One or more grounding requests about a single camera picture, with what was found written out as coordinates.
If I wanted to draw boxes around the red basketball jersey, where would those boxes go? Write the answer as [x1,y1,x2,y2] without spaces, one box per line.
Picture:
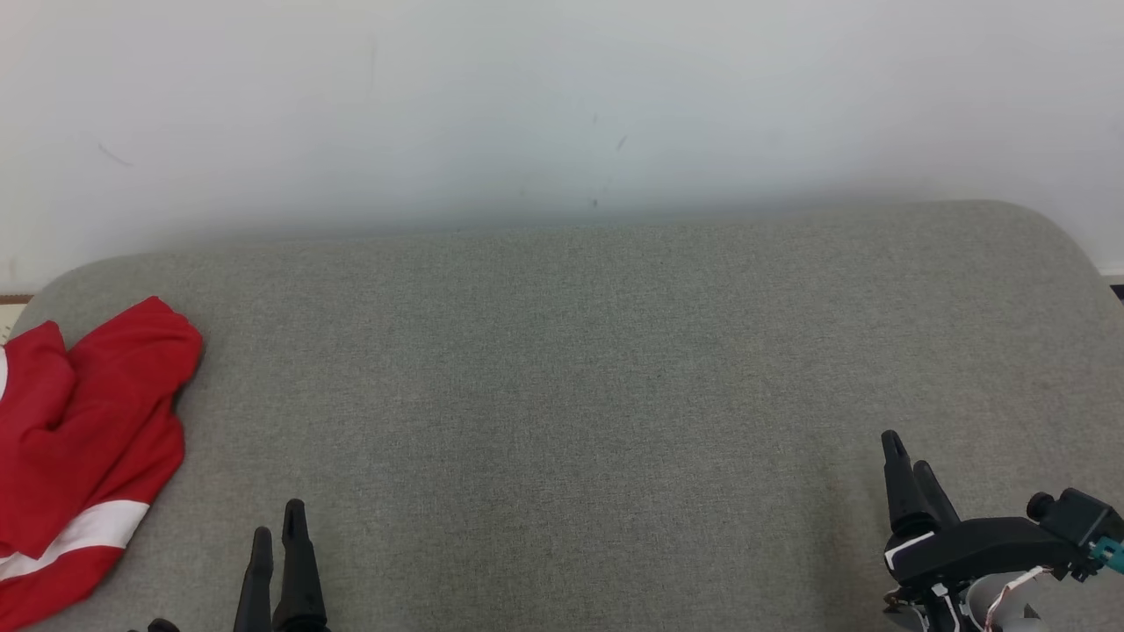
[0,297,205,632]

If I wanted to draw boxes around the red white wire bundle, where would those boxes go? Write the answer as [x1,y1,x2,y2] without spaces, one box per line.
[982,566,1052,632]

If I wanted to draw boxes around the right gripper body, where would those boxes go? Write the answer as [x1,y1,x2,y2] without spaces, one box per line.
[883,516,1081,632]

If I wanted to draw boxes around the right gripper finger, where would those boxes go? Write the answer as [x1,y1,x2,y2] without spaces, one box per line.
[881,430,939,536]
[913,460,962,528]

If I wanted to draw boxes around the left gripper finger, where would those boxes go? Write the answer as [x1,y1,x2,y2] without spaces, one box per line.
[272,499,330,632]
[233,527,275,632]

